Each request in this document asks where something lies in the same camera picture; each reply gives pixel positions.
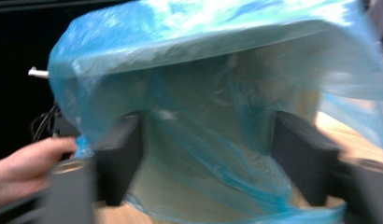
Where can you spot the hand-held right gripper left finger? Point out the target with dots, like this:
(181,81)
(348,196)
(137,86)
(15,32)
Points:
(119,155)

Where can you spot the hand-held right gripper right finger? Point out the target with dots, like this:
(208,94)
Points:
(301,155)

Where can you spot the blue plastic bag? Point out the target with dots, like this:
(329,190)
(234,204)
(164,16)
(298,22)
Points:
(211,62)

